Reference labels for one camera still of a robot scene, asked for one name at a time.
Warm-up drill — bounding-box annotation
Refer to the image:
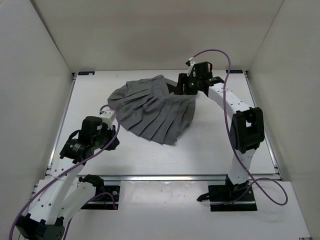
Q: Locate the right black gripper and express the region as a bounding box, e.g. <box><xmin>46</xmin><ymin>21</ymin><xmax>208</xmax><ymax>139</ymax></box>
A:
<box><xmin>173</xmin><ymin>74</ymin><xmax>200</xmax><ymax>97</ymax></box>

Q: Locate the grey pleated skirt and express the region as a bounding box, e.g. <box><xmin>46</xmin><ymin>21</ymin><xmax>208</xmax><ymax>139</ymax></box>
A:
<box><xmin>107</xmin><ymin>75</ymin><xmax>196</xmax><ymax>146</ymax></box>

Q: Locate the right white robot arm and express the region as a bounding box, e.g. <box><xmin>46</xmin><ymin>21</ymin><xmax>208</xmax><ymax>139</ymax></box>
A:
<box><xmin>175</xmin><ymin>60</ymin><xmax>265</xmax><ymax>203</ymax></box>

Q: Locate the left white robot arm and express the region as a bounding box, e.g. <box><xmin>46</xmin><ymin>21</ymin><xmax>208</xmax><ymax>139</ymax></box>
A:
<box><xmin>14</xmin><ymin>110</ymin><xmax>120</xmax><ymax>240</ymax></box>

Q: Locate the right blue corner label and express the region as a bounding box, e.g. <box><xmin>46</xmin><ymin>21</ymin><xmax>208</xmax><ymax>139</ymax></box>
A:
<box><xmin>225</xmin><ymin>69</ymin><xmax>244</xmax><ymax>74</ymax></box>

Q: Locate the blue corner label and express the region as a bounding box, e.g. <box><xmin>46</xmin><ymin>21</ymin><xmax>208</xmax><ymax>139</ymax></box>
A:
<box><xmin>77</xmin><ymin>71</ymin><xmax>95</xmax><ymax>76</ymax></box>
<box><xmin>225</xmin><ymin>69</ymin><xmax>244</xmax><ymax>74</ymax></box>

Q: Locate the left blue corner label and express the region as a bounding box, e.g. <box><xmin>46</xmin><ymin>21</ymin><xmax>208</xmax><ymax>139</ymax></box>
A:
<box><xmin>77</xmin><ymin>71</ymin><xmax>95</xmax><ymax>76</ymax></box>

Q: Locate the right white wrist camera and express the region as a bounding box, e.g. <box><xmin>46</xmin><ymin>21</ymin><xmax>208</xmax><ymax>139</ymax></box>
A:
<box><xmin>185</xmin><ymin>57</ymin><xmax>196</xmax><ymax>76</ymax></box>

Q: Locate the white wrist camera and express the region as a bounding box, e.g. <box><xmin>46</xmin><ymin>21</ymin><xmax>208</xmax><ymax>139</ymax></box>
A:
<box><xmin>98</xmin><ymin>110</ymin><xmax>116</xmax><ymax>129</ymax></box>
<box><xmin>185</xmin><ymin>57</ymin><xmax>196</xmax><ymax>76</ymax></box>

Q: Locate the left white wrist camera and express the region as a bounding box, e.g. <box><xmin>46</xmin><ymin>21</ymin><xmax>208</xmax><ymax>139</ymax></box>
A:
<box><xmin>98</xmin><ymin>110</ymin><xmax>116</xmax><ymax>129</ymax></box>

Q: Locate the aluminium front rail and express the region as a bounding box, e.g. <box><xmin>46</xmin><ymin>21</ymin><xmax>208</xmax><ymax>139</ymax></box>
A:
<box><xmin>44</xmin><ymin>173</ymin><xmax>283</xmax><ymax>183</ymax></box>

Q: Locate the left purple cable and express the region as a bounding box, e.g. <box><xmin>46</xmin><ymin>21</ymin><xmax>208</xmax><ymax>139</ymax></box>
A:
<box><xmin>9</xmin><ymin>104</ymin><xmax>121</xmax><ymax>240</ymax></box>

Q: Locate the purple cable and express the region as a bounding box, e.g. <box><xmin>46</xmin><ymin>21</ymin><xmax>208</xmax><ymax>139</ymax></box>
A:
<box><xmin>192</xmin><ymin>49</ymin><xmax>289</xmax><ymax>206</ymax></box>
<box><xmin>9</xmin><ymin>104</ymin><xmax>121</xmax><ymax>240</ymax></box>

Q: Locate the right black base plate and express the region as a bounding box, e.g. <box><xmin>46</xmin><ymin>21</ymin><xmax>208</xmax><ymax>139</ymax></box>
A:
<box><xmin>208</xmin><ymin>185</ymin><xmax>258</xmax><ymax>212</ymax></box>

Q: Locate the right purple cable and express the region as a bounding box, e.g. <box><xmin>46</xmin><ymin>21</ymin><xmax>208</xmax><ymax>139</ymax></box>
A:
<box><xmin>192</xmin><ymin>49</ymin><xmax>289</xmax><ymax>206</ymax></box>

